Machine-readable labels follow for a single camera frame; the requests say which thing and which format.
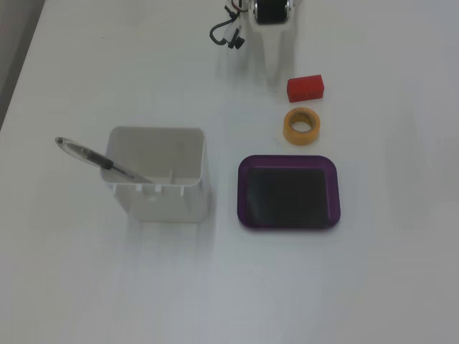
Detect clear black ballpoint pen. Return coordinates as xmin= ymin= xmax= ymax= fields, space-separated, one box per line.
xmin=55 ymin=136 xmax=156 ymax=184

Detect purple metal tray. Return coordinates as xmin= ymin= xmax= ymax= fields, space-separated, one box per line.
xmin=237 ymin=154 xmax=341 ymax=230

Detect black cable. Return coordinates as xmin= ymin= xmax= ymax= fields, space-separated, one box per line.
xmin=209 ymin=6 xmax=245 ymax=50

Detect red rectangular block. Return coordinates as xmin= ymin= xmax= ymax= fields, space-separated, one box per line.
xmin=287 ymin=74 xmax=326 ymax=103

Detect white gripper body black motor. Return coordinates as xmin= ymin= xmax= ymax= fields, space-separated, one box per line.
xmin=250 ymin=0 xmax=299 ymax=34

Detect white plastic box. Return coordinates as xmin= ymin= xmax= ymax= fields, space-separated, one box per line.
xmin=100 ymin=125 xmax=210 ymax=224

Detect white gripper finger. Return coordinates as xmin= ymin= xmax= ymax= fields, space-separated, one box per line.
xmin=255 ymin=24 xmax=274 ymax=87
xmin=273 ymin=22 xmax=295 ymax=90

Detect yellow tape roll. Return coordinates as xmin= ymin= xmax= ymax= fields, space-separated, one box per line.
xmin=283 ymin=106 xmax=321 ymax=146

